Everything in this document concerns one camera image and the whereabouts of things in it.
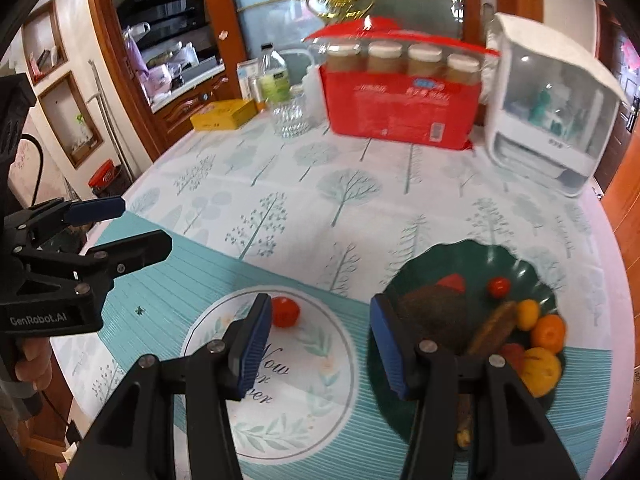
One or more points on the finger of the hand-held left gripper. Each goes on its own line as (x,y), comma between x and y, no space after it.
(145,250)
(97,209)

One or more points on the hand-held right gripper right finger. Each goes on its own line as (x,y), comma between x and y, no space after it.
(390,350)

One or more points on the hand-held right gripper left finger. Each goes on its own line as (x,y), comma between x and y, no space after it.
(252,350)

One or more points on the cherry tomato top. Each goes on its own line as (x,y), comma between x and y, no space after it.
(285,311)

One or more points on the red lychee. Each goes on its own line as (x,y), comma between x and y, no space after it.
(452,282)

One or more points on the overripe brown banana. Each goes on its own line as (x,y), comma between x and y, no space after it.
(495,325)

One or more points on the small red tomato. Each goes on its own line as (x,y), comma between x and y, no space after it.
(512,355)
(498,286)

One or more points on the green leaf-shaped plate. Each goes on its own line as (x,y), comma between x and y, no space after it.
(475,260)

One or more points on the yellowish smooth orange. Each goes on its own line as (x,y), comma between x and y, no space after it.
(527,314)

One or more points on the orange mandarin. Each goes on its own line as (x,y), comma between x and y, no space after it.
(548,334)

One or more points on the person's left hand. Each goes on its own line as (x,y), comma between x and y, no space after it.
(34,360)

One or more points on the red container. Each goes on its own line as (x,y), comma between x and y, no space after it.
(105,177)

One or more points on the dark avocado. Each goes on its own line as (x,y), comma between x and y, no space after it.
(435,310)

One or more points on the small dark scrap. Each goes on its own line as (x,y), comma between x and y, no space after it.
(139,310)

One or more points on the metal rod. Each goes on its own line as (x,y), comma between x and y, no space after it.
(107,125)

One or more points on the wooden cabinet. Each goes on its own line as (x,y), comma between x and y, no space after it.
(165,125)

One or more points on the pink white bag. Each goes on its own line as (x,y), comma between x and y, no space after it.
(162,77)

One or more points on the yellow orange with dark marks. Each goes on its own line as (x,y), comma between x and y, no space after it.
(540,371)

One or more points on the yellow flat box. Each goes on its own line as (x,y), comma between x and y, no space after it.
(222,115)

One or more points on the purple plastic bag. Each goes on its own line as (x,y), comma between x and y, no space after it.
(134,45)

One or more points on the tree-printed tablecloth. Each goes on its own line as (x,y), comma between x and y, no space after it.
(325,185)

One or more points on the clear glass cup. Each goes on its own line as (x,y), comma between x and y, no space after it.
(289,115)

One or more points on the white carton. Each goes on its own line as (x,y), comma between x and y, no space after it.
(245,77)

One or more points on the clear plastic bottle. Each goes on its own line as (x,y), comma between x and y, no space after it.
(274,77)

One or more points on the white plastic bottle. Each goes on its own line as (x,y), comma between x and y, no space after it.
(312,95)

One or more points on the red paper cup package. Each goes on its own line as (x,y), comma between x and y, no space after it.
(400,105)

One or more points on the paper cup stack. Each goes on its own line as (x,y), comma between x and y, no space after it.
(425,59)
(462,67)
(385,56)
(344,57)

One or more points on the wooden door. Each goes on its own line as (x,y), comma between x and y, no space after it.
(620,185)

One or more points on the white countertop cabinet appliance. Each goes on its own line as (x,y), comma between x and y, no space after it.
(550,100)

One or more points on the wooden wall niche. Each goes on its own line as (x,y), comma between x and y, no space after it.
(42,45)
(70,120)

